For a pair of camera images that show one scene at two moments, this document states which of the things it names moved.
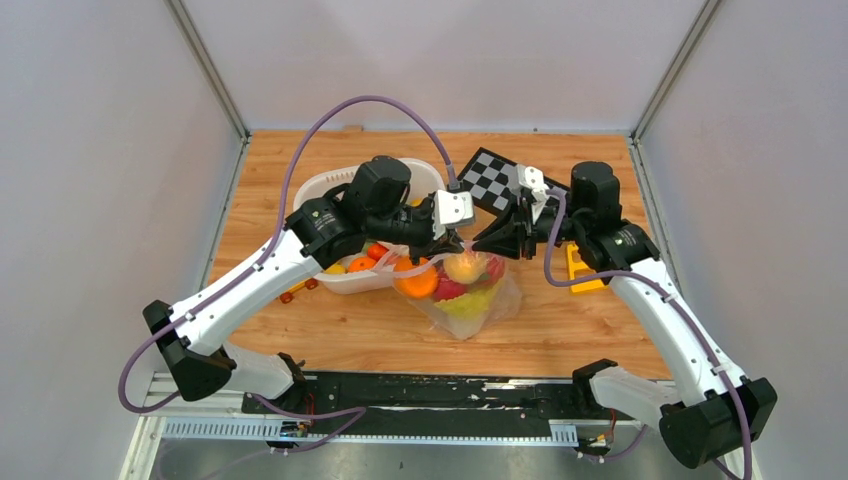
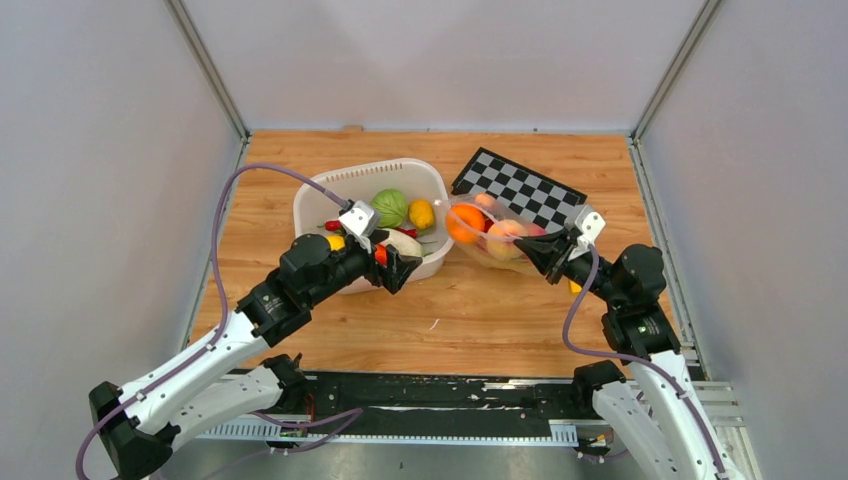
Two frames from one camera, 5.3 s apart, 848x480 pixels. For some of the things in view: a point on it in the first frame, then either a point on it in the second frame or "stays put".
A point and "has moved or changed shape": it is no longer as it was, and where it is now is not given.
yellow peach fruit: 466,266 has moved or changed shape
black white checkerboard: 495,181 stays put
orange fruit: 419,280 has moved or changed shape
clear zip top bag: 463,291 has moved or changed shape
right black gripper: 508,240 → 549,253
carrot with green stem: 375,250 stays put
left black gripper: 449,243 → 399,266
